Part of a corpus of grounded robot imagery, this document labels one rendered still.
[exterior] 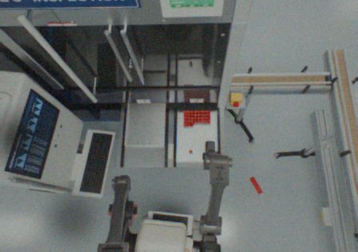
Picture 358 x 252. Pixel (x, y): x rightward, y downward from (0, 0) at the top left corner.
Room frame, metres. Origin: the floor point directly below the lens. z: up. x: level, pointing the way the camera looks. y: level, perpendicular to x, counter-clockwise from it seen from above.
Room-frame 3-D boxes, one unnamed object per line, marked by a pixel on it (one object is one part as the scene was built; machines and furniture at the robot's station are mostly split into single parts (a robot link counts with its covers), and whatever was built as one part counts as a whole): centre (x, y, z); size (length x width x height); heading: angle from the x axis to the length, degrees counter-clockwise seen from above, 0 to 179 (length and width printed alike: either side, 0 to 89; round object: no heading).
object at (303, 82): (0.78, -0.65, 0.92); 0.69 x 0.16 x 0.16; 82
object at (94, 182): (0.44, 0.62, 0.82); 0.40 x 0.14 x 0.02; 165
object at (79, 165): (0.45, 0.68, 0.79); 0.45 x 0.28 x 0.03; 165
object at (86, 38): (0.78, 0.43, 1.51); 0.47 x 0.01 x 0.59; 82
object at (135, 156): (0.56, 0.10, 0.87); 0.70 x 0.48 x 0.02; 82
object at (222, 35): (0.68, -0.20, 1.40); 0.04 x 0.01 x 0.80; 82
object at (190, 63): (0.71, -0.01, 1.51); 0.43 x 0.01 x 0.59; 82
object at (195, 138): (0.50, -0.07, 0.90); 0.34 x 0.26 x 0.04; 171
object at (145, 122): (0.65, 0.25, 0.90); 0.34 x 0.26 x 0.04; 172
